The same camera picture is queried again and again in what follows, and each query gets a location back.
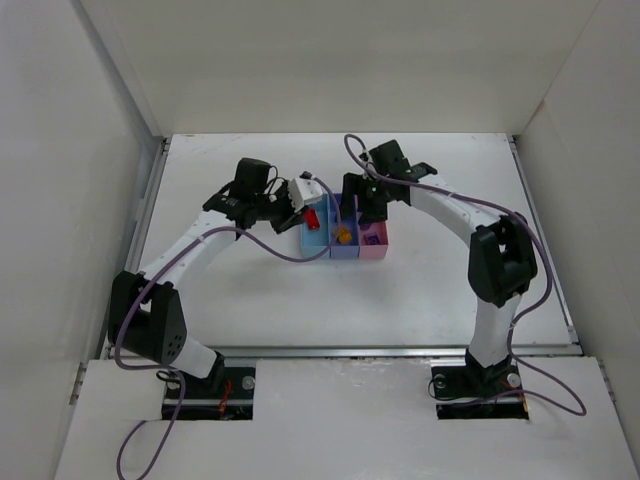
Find red lego piece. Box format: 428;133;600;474
304;208;321;231

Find small purple lego brick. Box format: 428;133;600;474
363;234;381;246

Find yellow lego piece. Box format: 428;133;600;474
333;225;352;245

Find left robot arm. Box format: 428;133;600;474
108;158;322;388

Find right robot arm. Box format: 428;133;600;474
340;140;538;401

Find light blue container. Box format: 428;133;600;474
300;195;330;260

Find pink container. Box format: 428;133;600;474
355;203;389;260

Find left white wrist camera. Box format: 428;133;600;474
287;172;324;212

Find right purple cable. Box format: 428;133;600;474
343;133;587;419

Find purple cable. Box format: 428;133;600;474
113;179;346;480
343;133;587;419

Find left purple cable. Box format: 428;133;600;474
113;179;346;480

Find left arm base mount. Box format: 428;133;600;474
156;360;257;421

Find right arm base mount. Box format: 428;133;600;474
428;364;529;420

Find aluminium rail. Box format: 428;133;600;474
214;343;583;359

